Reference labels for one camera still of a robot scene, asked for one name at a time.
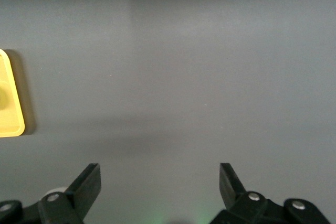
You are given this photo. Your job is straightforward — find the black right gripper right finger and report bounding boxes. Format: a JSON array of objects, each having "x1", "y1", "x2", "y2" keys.
[{"x1": 209, "y1": 163, "x2": 332, "y2": 224}]

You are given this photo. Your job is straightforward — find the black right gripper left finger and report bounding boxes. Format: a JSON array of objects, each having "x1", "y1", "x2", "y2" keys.
[{"x1": 0, "y1": 163, "x2": 102, "y2": 224}]

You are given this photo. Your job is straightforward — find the yellow plastic tray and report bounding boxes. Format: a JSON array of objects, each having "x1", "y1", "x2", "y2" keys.
[{"x1": 0, "y1": 48, "x2": 26, "y2": 138}]

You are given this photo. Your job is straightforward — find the dark grey table mat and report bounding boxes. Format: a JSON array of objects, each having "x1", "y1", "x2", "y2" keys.
[{"x1": 0, "y1": 0, "x2": 336, "y2": 224}]

